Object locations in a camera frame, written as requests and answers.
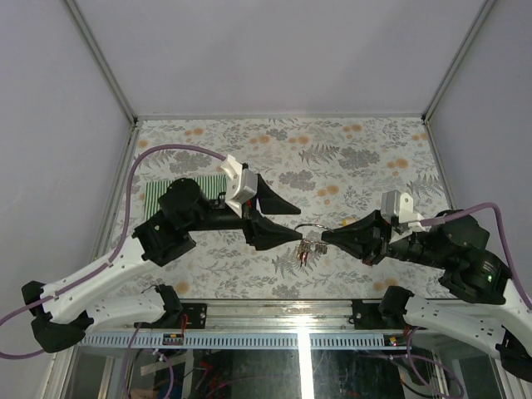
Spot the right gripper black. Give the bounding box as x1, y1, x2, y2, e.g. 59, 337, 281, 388
318, 207, 450, 267

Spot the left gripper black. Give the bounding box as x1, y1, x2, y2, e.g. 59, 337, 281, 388
186, 175, 305, 249

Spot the large metal keyring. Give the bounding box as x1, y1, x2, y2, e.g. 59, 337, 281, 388
293, 222, 329, 267

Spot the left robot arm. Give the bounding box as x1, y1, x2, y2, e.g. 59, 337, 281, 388
22, 175, 302, 353

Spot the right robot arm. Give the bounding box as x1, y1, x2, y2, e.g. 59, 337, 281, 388
322, 210, 531, 382

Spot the key with yellow white tag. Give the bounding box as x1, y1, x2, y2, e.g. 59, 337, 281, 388
342, 218, 357, 226

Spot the green striped cloth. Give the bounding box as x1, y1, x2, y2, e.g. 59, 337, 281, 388
144, 175, 227, 220

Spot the floral table mat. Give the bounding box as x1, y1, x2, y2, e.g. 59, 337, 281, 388
89, 117, 483, 301

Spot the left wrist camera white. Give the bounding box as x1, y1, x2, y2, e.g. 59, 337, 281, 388
220, 155, 258, 218

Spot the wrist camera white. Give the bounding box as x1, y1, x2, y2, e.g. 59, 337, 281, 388
220, 155, 258, 218
380, 190, 427, 234

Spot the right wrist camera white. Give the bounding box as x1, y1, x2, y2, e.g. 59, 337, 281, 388
380, 190, 427, 234

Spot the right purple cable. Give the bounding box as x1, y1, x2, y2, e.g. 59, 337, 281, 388
419, 202, 532, 311

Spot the purple cable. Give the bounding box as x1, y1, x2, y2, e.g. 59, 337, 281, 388
0, 144, 228, 359
419, 202, 532, 311

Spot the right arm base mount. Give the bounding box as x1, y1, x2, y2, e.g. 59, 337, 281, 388
347, 299, 395, 330

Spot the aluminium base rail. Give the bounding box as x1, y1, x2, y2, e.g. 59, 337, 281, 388
62, 298, 510, 333

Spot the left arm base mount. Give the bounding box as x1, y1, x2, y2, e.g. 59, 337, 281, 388
177, 303, 208, 331

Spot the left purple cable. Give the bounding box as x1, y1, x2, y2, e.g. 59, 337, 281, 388
0, 144, 228, 359

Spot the slotted cable duct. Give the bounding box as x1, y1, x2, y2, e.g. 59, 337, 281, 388
81, 332, 387, 350

